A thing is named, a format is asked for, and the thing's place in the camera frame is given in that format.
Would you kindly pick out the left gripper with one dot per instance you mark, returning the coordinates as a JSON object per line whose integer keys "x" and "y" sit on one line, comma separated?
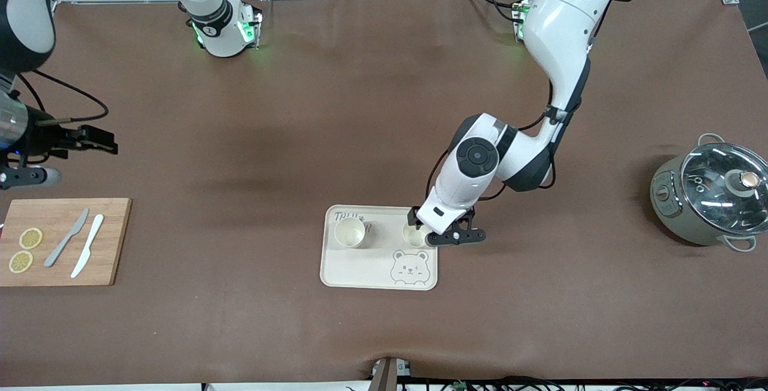
{"x": 413, "y": 217}

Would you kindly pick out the cream tray with bear print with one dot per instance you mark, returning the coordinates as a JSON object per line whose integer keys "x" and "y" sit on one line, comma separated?
{"x": 360, "y": 271}

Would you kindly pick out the brown table cover mat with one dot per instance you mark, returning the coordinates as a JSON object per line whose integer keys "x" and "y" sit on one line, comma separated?
{"x": 300, "y": 139}

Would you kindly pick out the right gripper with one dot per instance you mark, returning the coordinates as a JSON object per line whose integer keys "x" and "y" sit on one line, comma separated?
{"x": 43, "y": 141}

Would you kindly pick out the grey metal bracket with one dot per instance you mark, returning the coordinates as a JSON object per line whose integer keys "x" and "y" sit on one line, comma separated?
{"x": 387, "y": 376}

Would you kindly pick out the wooden cutting board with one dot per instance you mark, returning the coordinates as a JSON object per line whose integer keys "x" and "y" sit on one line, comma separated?
{"x": 114, "y": 241}

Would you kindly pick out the green electric cooking pot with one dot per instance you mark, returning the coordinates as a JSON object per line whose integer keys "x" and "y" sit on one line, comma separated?
{"x": 678, "y": 220}

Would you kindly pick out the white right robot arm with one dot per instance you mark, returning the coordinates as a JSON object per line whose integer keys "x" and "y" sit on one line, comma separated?
{"x": 210, "y": 19}

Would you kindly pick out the grey plastic knife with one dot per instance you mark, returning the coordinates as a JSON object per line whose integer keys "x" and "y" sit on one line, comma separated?
{"x": 63, "y": 244}

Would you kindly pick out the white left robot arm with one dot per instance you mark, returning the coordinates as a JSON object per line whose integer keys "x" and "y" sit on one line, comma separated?
{"x": 558, "y": 31}

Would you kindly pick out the white plastic knife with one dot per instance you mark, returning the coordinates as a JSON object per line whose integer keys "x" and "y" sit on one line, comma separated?
{"x": 90, "y": 241}

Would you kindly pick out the lemon slice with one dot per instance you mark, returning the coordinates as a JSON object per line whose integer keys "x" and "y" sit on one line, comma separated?
{"x": 30, "y": 238}
{"x": 21, "y": 261}

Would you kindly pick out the glass pot lid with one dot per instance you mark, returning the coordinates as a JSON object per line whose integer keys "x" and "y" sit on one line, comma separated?
{"x": 720, "y": 187}

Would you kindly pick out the white IKEA cup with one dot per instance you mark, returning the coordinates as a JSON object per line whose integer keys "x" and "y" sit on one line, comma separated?
{"x": 414, "y": 238}
{"x": 349, "y": 232}

